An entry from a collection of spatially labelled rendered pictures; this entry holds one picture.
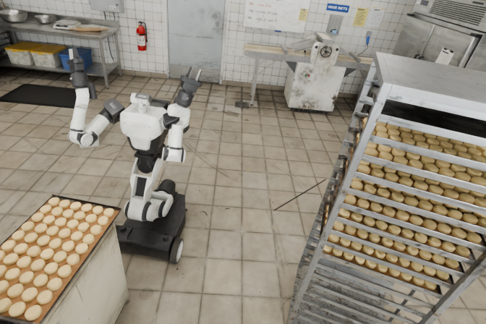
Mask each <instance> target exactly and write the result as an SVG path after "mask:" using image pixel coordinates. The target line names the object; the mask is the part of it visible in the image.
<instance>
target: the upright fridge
mask: <svg viewBox="0 0 486 324"><path fill-rule="evenodd" d="M412 11H413V13H412V14H409V13H407V16H406V19H405V22H404V25H403V27H402V29H401V32H400V35H399V37H398V40H397V42H396V45H395V47H394V50H393V53H392V54H393V55H397V56H404V57H408V58H412V59H419V60H423V61H431V62H436V60H437V59H438V57H439V55H440V52H441V51H442V49H443V48H447V49H448V50H449V51H453V52H454V54H453V56H452V58H451V60H450V62H449V64H448V65H450V66H455V67H461V68H466V69H473V70H477V71H481V72H486V1H485V0H416V2H415V5H414V8H413V10H412Z"/></svg>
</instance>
